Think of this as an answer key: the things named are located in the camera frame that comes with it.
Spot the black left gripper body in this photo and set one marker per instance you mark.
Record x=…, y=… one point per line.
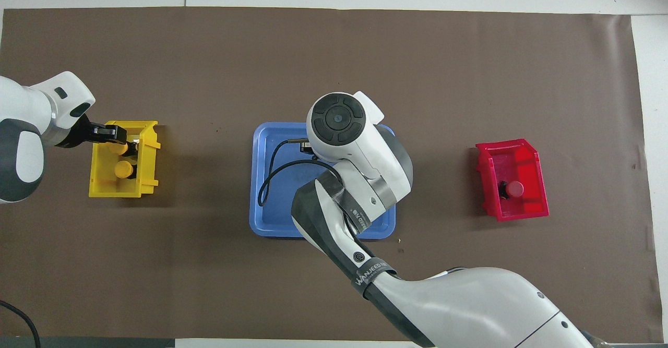
x=86, y=134

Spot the yellow push button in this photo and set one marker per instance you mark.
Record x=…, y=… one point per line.
x=119, y=150
x=123, y=169

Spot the red push button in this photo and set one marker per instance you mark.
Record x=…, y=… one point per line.
x=515, y=189

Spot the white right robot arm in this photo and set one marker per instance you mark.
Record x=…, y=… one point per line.
x=469, y=306

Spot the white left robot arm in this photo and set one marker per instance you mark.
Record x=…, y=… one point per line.
x=26, y=108

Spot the blue plastic tray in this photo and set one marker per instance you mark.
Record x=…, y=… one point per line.
x=271, y=220

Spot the yellow plastic bin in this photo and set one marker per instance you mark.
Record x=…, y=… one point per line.
x=115, y=189

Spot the brown paper table mat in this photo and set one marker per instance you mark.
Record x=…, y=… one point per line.
x=334, y=50

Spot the red plastic bin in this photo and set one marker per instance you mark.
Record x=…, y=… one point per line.
x=522, y=210

